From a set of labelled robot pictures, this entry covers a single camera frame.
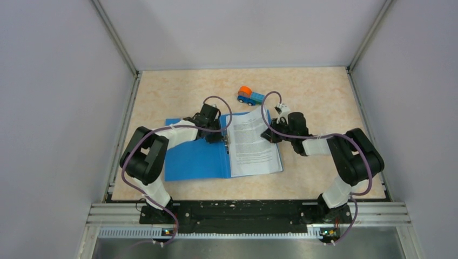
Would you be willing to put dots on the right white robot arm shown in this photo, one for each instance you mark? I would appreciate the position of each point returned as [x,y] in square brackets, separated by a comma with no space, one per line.
[356,159]

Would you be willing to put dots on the grey cable duct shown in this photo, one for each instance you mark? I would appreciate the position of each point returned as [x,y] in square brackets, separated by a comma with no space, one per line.
[160,233]

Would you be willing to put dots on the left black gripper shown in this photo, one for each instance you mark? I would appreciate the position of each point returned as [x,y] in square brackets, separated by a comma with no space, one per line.
[217,138]

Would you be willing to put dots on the toy truck orange blue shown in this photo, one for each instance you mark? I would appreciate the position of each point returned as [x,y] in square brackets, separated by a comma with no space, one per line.
[251,98]

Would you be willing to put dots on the printed paper sheet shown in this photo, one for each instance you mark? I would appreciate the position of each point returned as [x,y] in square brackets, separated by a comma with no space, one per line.
[249,153]

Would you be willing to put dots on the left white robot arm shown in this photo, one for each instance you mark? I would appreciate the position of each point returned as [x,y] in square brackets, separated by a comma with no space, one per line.
[144,157]

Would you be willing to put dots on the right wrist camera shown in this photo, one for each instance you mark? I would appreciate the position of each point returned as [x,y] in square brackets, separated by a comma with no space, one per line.
[283,111]

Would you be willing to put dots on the metal folder clip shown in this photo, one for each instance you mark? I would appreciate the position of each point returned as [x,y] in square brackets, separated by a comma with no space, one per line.
[227,142]

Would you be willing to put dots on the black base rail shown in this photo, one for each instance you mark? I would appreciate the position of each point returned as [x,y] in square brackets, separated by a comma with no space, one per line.
[249,217]

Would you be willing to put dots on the blue file folder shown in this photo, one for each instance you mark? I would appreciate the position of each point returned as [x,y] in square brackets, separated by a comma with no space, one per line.
[197,160]

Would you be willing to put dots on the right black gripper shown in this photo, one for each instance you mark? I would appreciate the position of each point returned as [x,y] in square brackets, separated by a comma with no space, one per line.
[271,136]

